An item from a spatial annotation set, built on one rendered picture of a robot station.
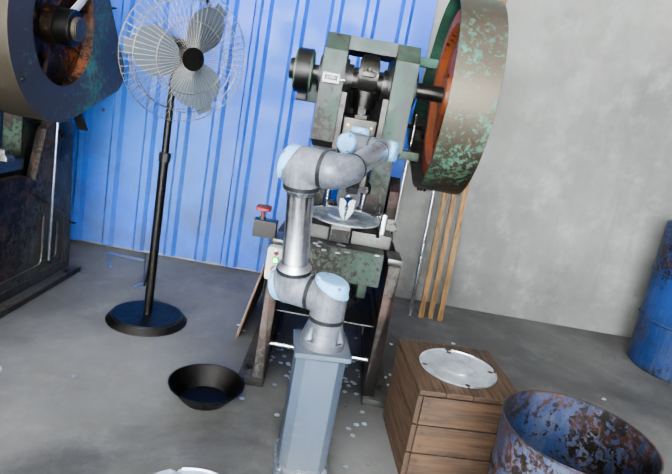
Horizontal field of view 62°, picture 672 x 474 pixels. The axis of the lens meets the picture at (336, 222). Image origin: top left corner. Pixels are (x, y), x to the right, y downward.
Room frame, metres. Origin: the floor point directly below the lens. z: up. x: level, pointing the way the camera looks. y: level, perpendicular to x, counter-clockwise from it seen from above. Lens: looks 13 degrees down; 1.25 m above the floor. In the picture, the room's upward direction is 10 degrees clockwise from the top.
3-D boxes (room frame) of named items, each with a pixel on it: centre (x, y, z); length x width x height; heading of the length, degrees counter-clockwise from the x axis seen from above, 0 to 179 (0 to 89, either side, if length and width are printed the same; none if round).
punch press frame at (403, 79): (2.65, -0.02, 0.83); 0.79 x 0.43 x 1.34; 1
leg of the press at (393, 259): (2.65, -0.29, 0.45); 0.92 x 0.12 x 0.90; 1
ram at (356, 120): (2.47, -0.02, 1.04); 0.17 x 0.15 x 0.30; 1
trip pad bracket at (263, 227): (2.27, 0.28, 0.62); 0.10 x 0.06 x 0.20; 91
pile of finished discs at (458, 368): (1.96, -0.54, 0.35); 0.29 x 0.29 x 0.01
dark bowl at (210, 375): (2.03, 0.39, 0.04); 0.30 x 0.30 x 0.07
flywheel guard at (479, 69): (2.62, -0.36, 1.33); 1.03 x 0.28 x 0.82; 1
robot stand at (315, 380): (1.75, -0.03, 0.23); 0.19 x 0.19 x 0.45; 8
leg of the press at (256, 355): (2.64, 0.25, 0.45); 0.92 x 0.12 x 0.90; 1
